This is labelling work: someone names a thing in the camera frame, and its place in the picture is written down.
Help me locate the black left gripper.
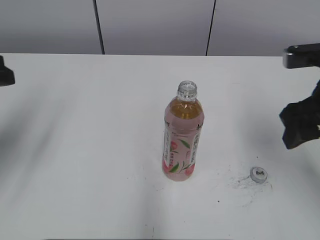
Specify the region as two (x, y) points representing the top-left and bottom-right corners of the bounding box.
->
(0, 55), (15, 87)

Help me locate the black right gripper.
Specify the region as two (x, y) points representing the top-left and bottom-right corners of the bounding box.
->
(279, 43), (320, 150)

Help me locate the white bottle cap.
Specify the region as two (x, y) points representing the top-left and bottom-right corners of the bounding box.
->
(250, 166), (268, 184)

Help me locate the pink oolong tea bottle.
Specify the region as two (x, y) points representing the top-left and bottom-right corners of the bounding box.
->
(162, 80), (205, 182)

